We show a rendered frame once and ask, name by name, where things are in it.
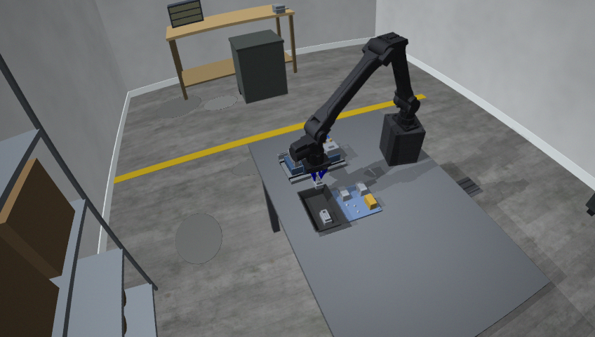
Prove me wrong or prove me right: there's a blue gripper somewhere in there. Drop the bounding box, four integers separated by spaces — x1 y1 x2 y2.
302 152 331 181

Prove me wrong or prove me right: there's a yellow block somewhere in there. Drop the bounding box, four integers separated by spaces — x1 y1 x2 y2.
364 194 377 210

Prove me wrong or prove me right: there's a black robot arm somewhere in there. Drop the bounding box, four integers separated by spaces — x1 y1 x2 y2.
289 32 420 163

